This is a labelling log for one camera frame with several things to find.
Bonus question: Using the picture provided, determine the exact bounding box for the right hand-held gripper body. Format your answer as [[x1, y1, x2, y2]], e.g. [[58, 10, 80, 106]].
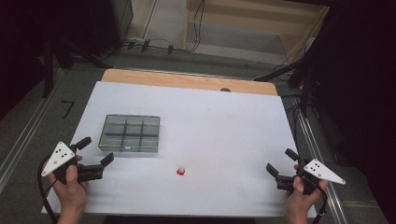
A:
[[275, 157, 347, 196]]

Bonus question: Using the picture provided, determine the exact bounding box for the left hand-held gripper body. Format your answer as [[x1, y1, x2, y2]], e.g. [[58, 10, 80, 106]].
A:
[[41, 141, 105, 185]]

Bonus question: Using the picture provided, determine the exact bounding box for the clear plastic compartment box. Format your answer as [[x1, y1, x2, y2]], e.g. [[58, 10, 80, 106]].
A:
[[98, 114, 161, 153]]

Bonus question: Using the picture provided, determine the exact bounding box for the person's right hand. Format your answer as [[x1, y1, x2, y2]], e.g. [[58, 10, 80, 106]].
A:
[[284, 164, 330, 217]]

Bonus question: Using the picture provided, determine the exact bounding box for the person's left hand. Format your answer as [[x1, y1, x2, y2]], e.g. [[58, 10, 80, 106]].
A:
[[47, 155, 90, 217]]

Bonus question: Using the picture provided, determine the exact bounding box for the black metal stand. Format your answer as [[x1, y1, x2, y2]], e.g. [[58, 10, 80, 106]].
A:
[[40, 31, 114, 99]]

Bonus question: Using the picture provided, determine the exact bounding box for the black stand leg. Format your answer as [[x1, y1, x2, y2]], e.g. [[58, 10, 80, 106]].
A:
[[252, 62, 300, 82]]

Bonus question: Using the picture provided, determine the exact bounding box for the white table board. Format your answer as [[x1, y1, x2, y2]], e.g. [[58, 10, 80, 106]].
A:
[[41, 81, 318, 218]]

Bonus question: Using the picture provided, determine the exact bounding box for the wooden table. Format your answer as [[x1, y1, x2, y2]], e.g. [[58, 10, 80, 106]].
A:
[[101, 68, 278, 96]]

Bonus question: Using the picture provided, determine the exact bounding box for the dark grey cabinet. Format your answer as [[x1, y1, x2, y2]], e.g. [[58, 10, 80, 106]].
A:
[[90, 0, 134, 54]]

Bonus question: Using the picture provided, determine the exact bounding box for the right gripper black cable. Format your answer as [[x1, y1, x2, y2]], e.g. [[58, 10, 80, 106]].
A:
[[311, 182, 329, 224]]

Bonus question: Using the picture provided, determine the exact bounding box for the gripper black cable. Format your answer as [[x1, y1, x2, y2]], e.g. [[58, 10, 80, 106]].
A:
[[311, 182, 329, 224], [36, 154, 60, 224]]

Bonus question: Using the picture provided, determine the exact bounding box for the metal floor rail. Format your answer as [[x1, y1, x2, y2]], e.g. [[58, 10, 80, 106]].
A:
[[0, 68, 66, 192], [292, 96, 350, 224]]

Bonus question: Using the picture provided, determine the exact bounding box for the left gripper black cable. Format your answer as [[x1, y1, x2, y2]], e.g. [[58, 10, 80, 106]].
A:
[[36, 154, 60, 224]]

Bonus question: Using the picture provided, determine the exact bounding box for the hanging black cable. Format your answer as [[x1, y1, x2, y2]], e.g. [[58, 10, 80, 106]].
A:
[[186, 0, 206, 53]]

